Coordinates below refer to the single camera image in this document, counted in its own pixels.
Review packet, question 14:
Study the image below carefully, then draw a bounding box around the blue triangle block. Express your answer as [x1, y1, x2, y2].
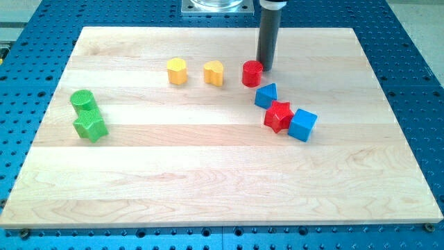
[255, 83, 278, 109]

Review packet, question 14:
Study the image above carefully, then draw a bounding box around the yellow heart block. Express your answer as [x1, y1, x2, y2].
[203, 60, 224, 87]

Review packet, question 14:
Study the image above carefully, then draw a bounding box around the red star block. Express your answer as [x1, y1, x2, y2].
[264, 101, 294, 133]

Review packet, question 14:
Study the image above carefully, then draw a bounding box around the red cylinder block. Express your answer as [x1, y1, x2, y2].
[241, 60, 263, 88]

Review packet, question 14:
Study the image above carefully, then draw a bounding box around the light wooden board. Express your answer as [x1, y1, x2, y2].
[1, 26, 443, 228]

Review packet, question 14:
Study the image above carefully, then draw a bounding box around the yellow hexagon block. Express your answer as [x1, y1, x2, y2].
[166, 58, 187, 85]

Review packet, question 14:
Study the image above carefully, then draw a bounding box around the blue cube block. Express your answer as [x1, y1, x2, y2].
[288, 109, 318, 142]

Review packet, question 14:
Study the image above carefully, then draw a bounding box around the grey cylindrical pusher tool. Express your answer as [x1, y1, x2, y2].
[256, 0, 288, 72]

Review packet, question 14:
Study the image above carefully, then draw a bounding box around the green star block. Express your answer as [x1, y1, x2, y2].
[73, 108, 108, 143]

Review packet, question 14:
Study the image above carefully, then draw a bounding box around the green cylinder block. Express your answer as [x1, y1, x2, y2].
[70, 89, 100, 115]

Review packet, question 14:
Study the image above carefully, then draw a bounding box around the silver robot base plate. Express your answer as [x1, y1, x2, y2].
[180, 0, 255, 16]

